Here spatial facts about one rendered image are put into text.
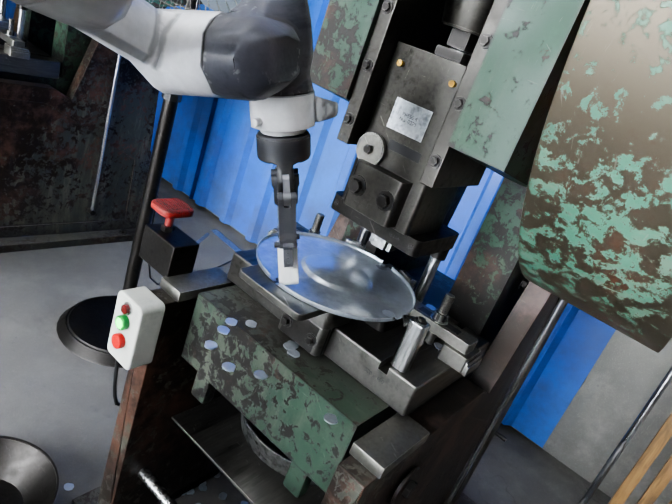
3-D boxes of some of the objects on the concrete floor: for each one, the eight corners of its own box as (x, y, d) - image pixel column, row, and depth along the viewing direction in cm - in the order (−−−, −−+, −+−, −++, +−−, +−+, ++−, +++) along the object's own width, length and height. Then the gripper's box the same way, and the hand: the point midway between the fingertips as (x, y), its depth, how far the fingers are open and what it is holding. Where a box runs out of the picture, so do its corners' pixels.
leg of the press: (96, 546, 121) (190, 160, 88) (69, 508, 127) (148, 133, 93) (344, 405, 194) (447, 165, 161) (320, 385, 200) (415, 149, 166)
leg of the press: (260, 775, 95) (481, 353, 62) (217, 716, 101) (400, 299, 67) (475, 513, 168) (631, 254, 135) (444, 487, 174) (585, 232, 140)
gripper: (255, 120, 82) (264, 265, 92) (255, 143, 70) (264, 306, 81) (306, 119, 83) (309, 262, 93) (314, 142, 71) (316, 303, 81)
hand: (287, 262), depth 85 cm, fingers closed
